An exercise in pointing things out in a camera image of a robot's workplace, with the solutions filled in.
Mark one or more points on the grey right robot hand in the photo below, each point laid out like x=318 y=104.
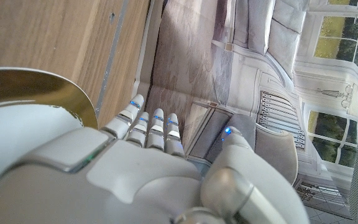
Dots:
x=129 y=183

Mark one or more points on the white gold-rimmed paper plate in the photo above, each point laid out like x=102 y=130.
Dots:
x=17 y=124

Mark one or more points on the printed living room backdrop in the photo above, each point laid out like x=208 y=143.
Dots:
x=228 y=68

